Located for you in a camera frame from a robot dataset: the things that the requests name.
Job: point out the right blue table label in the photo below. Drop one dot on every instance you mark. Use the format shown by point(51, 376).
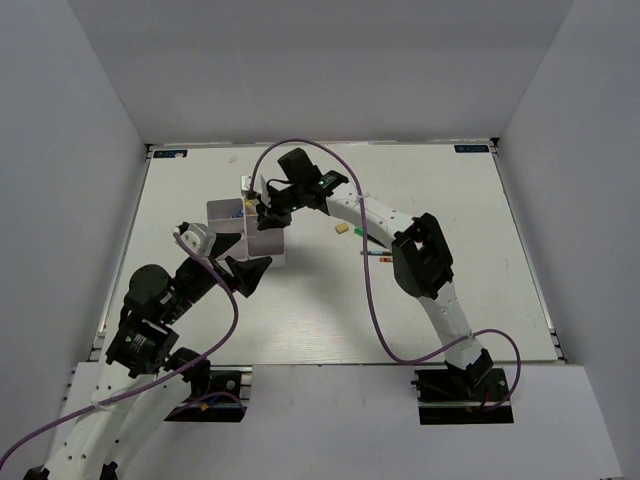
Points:
point(471, 148)

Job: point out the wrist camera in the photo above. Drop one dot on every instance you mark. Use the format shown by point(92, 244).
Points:
point(255, 191)
point(197, 237)

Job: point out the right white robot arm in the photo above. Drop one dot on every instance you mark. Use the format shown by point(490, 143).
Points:
point(421, 258)

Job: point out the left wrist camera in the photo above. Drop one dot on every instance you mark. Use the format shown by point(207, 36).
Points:
point(197, 237)

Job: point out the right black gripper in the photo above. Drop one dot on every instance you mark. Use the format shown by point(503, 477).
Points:
point(276, 218)

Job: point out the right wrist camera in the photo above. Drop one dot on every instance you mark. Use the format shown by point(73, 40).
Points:
point(255, 191)

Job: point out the tan eraser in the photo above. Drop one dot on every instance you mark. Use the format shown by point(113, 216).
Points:
point(342, 228)

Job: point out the green gel pen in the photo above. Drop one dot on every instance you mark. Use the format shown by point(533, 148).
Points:
point(376, 253)

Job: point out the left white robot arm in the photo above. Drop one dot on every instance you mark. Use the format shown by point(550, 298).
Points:
point(146, 374)

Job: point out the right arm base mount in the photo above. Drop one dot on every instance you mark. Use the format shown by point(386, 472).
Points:
point(442, 401)

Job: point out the blue table label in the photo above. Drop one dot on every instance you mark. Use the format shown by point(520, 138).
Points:
point(170, 154)
point(471, 148)

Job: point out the left blue table label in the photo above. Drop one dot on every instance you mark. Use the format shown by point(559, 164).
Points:
point(170, 154)

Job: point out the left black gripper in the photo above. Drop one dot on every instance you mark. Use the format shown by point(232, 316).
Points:
point(248, 272)

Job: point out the right white organizer box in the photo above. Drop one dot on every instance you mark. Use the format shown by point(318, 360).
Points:
point(264, 243)

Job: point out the yellow-capped white pen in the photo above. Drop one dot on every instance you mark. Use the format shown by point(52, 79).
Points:
point(250, 207)

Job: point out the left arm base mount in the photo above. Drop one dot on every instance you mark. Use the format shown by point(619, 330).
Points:
point(216, 395)

